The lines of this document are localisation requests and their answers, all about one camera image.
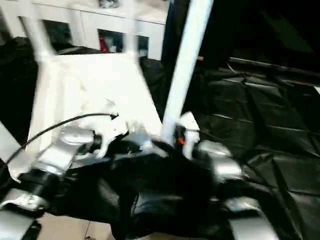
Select white plastic table top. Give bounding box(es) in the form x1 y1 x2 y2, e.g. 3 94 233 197
6 50 171 184

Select black backdrop cloth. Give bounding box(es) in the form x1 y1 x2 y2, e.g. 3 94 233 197
162 0 320 68

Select white cabinet with glass doors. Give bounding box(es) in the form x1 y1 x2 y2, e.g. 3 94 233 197
0 0 169 61

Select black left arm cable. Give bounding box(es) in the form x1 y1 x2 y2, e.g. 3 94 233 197
0 112 120 176

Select shiny object on cabinet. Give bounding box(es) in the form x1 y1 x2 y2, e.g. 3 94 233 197
97 0 120 8

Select white plastic table leg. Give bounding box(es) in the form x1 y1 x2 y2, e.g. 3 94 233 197
121 0 141 64
21 0 58 64
159 0 215 144
0 121 34 166

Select black mat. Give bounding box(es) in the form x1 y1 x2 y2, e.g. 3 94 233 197
0 36 320 240

